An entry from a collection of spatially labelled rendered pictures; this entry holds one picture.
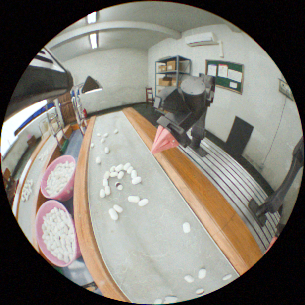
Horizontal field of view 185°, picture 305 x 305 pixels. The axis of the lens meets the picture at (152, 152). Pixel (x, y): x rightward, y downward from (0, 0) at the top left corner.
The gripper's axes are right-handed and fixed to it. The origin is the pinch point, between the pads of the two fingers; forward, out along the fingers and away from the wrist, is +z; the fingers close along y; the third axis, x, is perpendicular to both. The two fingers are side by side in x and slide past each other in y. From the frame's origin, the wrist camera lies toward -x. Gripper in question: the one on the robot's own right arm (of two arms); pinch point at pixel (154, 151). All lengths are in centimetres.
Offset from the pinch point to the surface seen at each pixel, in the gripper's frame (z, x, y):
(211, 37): -231, -4, -102
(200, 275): 10.1, 3.9, 38.3
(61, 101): 151, -167, -433
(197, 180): -2.9, 14.3, 10.6
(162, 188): 7.3, 8.8, 6.1
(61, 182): 39.1, -18.3, -10.4
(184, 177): -0.4, 12.1, 7.0
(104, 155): 20.1, -2.1, -20.0
